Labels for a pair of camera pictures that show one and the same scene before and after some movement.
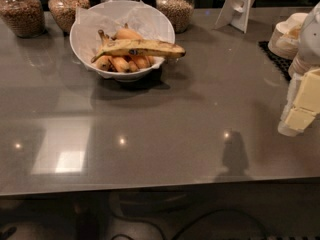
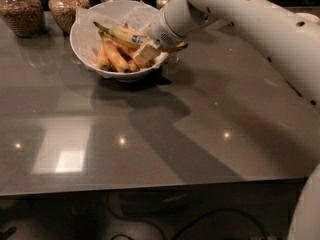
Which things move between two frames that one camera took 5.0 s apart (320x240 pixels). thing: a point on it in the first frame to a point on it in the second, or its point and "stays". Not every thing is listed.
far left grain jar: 21,10 stays
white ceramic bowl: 123,40 stays
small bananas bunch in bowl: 119,63 stays
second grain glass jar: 62,6 stays
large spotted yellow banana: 137,46 to 126,36
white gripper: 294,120 to 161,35
